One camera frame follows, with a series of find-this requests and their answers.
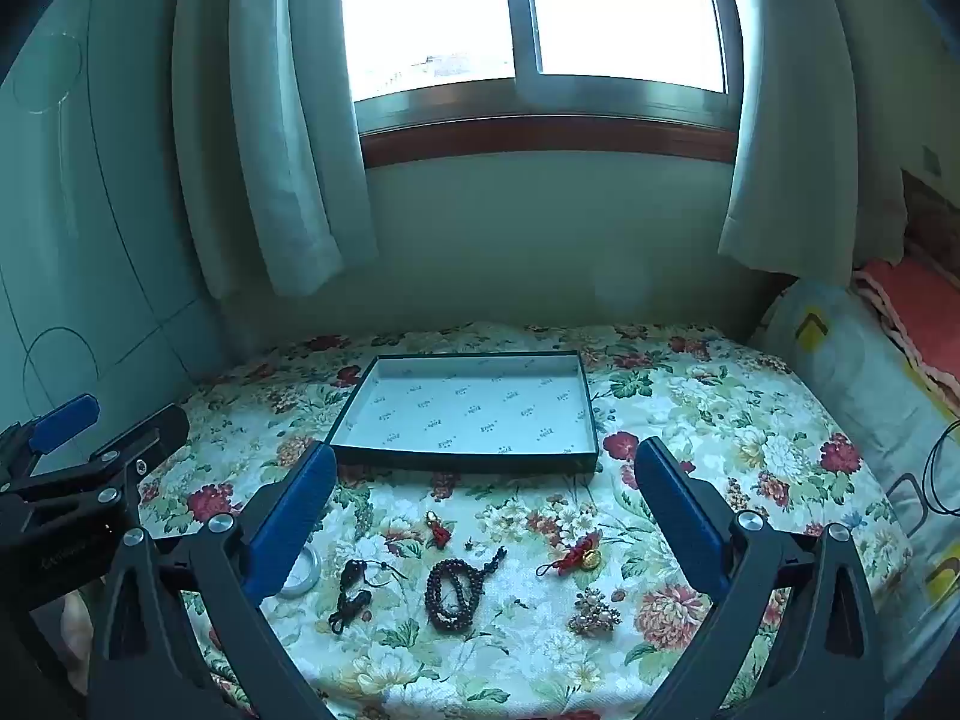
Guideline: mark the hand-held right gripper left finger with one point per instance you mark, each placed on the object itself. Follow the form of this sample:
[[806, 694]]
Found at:
[[289, 525]]

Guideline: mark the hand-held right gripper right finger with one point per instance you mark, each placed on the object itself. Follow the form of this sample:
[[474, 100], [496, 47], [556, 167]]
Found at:
[[682, 517]]

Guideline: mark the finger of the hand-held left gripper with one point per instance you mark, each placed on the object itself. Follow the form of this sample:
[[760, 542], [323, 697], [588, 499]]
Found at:
[[161, 427], [67, 420]]

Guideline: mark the pale jade bangle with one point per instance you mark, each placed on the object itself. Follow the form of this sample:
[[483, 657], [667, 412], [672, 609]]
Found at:
[[309, 576]]

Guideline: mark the red knot gold charm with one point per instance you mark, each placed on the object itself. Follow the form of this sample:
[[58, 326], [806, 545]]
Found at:
[[579, 556]]

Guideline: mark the gold pearl cluster brooch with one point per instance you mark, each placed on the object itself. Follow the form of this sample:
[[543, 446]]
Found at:
[[592, 613]]

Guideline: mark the white shallow box tray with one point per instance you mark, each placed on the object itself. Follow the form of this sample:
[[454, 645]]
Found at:
[[465, 405]]

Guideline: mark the person's left forearm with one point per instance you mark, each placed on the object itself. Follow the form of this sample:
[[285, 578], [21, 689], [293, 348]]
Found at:
[[77, 637]]

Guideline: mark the floral printed cloth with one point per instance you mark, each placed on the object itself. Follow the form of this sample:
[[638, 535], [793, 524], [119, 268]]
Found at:
[[750, 427]]

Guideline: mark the small red tassel charm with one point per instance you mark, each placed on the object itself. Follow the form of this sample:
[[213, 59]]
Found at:
[[438, 534]]

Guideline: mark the white plastic bag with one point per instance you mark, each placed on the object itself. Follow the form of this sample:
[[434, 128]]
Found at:
[[862, 375]]

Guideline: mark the pale curtain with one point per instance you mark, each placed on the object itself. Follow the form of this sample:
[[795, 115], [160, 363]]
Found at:
[[810, 127], [285, 127]]

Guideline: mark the wooden headboard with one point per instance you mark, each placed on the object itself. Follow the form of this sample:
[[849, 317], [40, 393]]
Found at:
[[934, 210]]

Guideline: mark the window with wooden sill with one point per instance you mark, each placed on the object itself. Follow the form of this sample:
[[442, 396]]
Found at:
[[600, 15]]

